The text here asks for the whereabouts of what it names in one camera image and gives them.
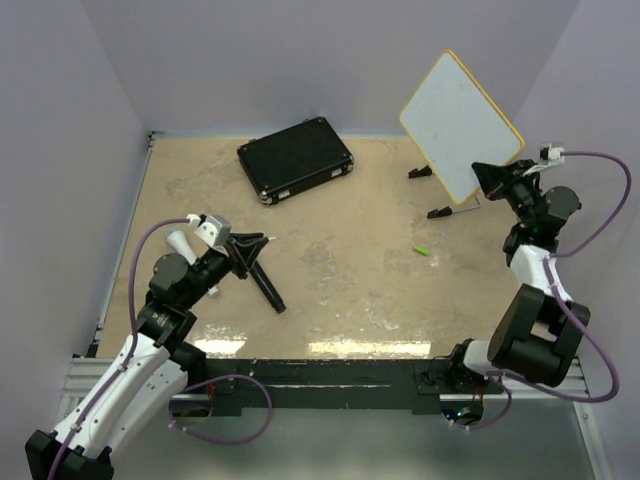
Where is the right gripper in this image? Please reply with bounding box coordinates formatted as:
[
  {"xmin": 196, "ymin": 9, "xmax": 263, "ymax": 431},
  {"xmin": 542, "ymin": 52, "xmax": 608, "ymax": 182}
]
[{"xmin": 472, "ymin": 159, "xmax": 540, "ymax": 226}]

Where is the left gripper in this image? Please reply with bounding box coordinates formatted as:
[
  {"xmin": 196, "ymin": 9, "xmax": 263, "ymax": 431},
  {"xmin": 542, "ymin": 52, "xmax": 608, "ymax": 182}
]
[{"xmin": 181, "ymin": 232, "xmax": 267, "ymax": 308}]

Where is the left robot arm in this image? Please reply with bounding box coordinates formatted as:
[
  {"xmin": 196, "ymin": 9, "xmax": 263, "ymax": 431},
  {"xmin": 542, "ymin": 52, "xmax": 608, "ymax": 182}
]
[{"xmin": 25, "ymin": 233, "xmax": 269, "ymax": 479}]

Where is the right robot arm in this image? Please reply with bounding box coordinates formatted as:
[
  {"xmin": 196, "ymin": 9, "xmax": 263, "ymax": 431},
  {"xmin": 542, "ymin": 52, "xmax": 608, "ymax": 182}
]
[{"xmin": 445, "ymin": 160, "xmax": 590, "ymax": 393}]

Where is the black hard case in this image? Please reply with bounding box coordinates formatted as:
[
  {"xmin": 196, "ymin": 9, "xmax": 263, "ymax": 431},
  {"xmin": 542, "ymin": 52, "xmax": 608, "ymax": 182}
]
[{"xmin": 237, "ymin": 116, "xmax": 354, "ymax": 206}]

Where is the black microphone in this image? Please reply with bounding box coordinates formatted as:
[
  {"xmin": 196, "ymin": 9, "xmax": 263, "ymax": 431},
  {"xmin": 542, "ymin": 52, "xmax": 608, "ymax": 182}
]
[{"xmin": 250, "ymin": 261, "xmax": 286, "ymax": 314}]

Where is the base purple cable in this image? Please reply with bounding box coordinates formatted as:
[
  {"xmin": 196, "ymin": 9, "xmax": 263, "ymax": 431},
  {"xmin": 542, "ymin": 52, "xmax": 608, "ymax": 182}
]
[
  {"xmin": 168, "ymin": 375, "xmax": 274, "ymax": 445},
  {"xmin": 449, "ymin": 379, "xmax": 512, "ymax": 431}
]

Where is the orange framed whiteboard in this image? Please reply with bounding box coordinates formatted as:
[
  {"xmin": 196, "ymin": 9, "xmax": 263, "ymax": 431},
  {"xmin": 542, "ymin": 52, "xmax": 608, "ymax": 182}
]
[{"xmin": 399, "ymin": 49, "xmax": 525, "ymax": 204}]

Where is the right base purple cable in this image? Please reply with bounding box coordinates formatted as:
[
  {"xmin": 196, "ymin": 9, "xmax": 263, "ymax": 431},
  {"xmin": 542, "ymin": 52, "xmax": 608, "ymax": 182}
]
[{"xmin": 449, "ymin": 379, "xmax": 512, "ymax": 431}]

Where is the aluminium table frame rail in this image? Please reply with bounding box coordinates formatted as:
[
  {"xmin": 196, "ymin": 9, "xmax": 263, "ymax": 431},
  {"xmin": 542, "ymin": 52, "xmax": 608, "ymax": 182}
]
[{"xmin": 62, "ymin": 357, "xmax": 587, "ymax": 403}]

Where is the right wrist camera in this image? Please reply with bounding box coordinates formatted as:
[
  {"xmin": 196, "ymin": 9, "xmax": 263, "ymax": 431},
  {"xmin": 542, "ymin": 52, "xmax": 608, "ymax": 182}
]
[{"xmin": 523, "ymin": 143, "xmax": 565, "ymax": 176}]

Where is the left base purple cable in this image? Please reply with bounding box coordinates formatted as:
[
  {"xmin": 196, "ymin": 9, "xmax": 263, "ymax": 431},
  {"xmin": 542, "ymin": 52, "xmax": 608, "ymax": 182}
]
[{"xmin": 168, "ymin": 375, "xmax": 274, "ymax": 445}]

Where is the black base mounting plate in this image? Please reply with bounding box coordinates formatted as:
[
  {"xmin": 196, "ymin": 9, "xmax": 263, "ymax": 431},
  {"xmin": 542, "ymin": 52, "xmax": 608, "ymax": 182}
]
[{"xmin": 186, "ymin": 358, "xmax": 503, "ymax": 415}]

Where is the green marker cap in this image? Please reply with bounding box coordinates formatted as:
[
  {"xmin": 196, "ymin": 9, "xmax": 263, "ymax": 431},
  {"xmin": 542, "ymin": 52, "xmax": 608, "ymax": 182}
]
[{"xmin": 413, "ymin": 246, "xmax": 430, "ymax": 256}]

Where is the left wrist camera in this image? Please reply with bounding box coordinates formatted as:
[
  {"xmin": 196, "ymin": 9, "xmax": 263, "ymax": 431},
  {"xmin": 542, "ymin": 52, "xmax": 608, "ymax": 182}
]
[{"xmin": 194, "ymin": 215, "xmax": 231, "ymax": 249}]

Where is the black whiteboard foot clip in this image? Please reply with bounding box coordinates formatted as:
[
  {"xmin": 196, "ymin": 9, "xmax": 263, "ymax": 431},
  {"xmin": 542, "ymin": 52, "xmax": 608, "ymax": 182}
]
[{"xmin": 408, "ymin": 166, "xmax": 433, "ymax": 179}]

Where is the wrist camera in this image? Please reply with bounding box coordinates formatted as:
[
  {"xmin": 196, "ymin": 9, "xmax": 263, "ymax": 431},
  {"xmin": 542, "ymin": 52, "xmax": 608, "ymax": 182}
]
[
  {"xmin": 194, "ymin": 215, "xmax": 231, "ymax": 249},
  {"xmin": 523, "ymin": 143, "xmax": 565, "ymax": 176}
]

